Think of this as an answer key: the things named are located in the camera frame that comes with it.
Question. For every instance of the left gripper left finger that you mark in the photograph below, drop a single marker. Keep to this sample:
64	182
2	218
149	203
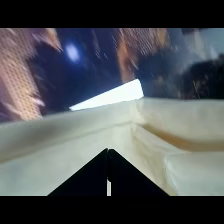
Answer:
88	180

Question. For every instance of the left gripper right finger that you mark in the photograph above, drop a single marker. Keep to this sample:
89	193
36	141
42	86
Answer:
130	180

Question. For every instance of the cream garment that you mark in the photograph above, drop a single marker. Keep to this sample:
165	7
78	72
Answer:
66	133

